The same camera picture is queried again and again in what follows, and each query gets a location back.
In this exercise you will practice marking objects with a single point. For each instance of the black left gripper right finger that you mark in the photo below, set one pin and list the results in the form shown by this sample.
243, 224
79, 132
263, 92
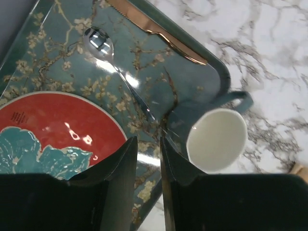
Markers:
196, 201

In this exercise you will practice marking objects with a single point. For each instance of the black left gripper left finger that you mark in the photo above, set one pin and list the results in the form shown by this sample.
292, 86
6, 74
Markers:
97, 199

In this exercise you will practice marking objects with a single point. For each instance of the peach cloth napkin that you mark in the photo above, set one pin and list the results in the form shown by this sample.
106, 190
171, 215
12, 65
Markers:
300, 169

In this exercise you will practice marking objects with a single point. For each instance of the silver metal spoon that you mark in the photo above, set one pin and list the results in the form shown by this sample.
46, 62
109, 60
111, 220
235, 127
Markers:
118, 69

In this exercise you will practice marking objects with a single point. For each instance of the grey-green ceramic mug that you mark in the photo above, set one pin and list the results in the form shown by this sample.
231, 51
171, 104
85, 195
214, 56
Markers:
211, 135

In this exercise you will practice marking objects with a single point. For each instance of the red and teal plate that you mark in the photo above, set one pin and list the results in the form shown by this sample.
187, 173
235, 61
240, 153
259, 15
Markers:
60, 134

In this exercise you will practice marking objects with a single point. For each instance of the floral teal serving tray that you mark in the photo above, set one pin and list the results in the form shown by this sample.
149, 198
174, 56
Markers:
48, 54

